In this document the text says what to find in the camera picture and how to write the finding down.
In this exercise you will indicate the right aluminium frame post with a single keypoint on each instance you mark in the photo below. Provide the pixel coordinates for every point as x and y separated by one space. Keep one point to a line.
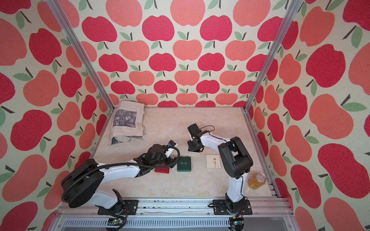
276 45

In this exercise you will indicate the orange soda can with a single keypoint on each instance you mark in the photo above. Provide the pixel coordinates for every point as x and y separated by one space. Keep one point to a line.
257 180

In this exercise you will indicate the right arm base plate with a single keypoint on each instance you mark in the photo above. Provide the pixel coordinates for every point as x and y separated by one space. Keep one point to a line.
227 207

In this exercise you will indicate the aluminium frame post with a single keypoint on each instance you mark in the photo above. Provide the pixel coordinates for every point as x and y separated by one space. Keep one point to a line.
80 51
276 45

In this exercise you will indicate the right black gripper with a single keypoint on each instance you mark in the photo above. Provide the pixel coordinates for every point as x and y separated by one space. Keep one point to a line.
191 146

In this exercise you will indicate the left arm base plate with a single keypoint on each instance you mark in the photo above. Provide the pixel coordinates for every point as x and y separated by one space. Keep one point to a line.
127 206

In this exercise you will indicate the left aluminium frame post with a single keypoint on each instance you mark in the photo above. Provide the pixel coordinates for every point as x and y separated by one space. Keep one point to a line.
80 51

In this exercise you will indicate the green jewelry box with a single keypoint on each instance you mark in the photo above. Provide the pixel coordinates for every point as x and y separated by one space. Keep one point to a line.
184 164

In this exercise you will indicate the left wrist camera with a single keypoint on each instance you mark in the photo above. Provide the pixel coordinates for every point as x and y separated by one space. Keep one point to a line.
170 144

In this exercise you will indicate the red jewelry box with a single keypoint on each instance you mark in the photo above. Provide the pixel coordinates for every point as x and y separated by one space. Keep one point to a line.
164 170

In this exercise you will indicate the folded beige patterned cloth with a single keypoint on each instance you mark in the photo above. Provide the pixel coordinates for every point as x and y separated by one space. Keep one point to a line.
127 122

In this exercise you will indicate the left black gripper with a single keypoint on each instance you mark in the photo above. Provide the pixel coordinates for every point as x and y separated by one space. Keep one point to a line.
171 162

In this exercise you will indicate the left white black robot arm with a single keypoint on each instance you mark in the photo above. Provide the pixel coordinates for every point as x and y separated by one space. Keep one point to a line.
83 185

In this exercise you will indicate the cream lift-off box lid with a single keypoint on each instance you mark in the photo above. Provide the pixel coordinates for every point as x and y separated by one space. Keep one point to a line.
213 161

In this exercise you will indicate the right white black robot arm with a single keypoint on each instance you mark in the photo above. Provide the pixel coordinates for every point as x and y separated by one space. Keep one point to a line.
236 161

